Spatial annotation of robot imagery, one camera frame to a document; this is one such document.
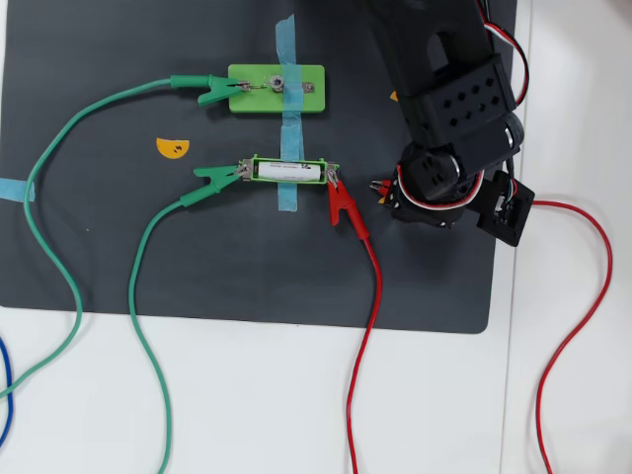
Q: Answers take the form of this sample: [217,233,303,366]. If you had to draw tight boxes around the white AA battery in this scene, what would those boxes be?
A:
[257,160,323,182]

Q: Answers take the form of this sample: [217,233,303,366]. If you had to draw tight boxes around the blue cable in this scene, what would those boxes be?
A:
[0,336,15,445]

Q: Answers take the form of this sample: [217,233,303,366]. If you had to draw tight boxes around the dark grey work mat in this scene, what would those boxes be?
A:
[0,0,518,335]

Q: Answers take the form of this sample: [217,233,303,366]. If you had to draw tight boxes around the blue masking tape strip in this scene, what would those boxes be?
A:
[275,13,303,119]
[0,177,37,202]
[278,122,303,213]

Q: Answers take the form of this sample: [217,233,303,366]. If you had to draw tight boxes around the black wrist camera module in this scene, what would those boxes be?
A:
[475,170,537,248]

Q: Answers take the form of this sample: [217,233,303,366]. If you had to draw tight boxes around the red test lead cable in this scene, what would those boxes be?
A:
[345,236,384,474]
[531,198,614,474]

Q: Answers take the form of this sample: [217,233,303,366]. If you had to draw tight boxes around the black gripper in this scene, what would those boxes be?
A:
[389,146,488,232]

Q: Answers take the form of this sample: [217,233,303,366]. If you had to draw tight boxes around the green test lead cable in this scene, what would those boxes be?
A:
[126,199,187,474]
[0,77,174,400]

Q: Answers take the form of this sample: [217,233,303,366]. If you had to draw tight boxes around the green alligator clip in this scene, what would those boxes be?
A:
[170,73,251,108]
[179,165,248,208]

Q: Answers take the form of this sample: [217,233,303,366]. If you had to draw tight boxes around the green battery holder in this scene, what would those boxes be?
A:
[238,154,341,187]

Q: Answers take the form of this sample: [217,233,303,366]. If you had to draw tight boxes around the orange sticker lightning mark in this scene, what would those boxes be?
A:
[155,136,191,160]

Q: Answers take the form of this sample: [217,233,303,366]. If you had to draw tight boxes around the red white black servo wires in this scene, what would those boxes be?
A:
[394,165,488,212]
[481,22,530,108]

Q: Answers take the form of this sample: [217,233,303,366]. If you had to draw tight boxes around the green connector block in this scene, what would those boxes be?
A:
[227,63,327,115]

